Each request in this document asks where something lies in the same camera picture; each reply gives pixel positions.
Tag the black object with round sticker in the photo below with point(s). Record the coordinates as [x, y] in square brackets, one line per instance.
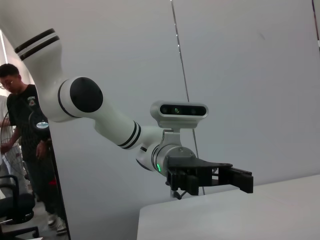
[41, 125]

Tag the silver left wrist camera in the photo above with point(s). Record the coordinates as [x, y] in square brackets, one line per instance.
[178, 110]

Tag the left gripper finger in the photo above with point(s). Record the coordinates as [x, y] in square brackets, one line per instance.
[237, 178]
[193, 185]

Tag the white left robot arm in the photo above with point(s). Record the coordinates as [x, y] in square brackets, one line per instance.
[82, 95]

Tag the person in white clothes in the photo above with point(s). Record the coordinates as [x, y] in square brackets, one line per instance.
[2, 107]

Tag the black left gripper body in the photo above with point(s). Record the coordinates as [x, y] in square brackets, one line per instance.
[182, 165]

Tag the black office chair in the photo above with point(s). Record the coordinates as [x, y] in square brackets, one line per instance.
[20, 202]

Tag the person in black t-shirt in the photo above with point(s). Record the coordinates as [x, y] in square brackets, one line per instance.
[20, 105]

